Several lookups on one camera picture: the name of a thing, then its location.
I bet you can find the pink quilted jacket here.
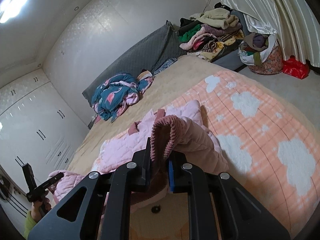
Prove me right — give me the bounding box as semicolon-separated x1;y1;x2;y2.
48;100;230;214

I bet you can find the pile of mixed clothes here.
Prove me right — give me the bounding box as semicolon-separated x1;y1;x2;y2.
177;3;245;62

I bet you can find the person left hand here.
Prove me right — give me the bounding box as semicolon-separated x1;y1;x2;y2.
30;198;52;223

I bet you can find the tan bed cover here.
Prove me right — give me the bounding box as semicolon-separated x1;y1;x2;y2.
68;56;237;239

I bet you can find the white wardrobe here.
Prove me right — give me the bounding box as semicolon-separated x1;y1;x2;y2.
1;69;89;233

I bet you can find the blue flamingo print quilt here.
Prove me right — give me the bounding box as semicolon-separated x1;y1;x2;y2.
91;71;154;122

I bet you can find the orange white cloud blanket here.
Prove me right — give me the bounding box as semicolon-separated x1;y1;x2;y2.
100;69;320;239

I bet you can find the grey headboard cushion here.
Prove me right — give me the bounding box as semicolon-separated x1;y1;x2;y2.
82;21;187;103

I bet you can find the floral laundry basket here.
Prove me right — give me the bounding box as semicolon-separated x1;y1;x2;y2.
238;33;283;75

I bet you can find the red plastic bag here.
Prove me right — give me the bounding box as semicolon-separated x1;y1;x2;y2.
283;56;310;80

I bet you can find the ceiling light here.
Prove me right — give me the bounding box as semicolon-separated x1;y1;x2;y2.
1;0;27;24

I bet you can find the cream satin curtain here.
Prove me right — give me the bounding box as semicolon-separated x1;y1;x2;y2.
220;0;319;67

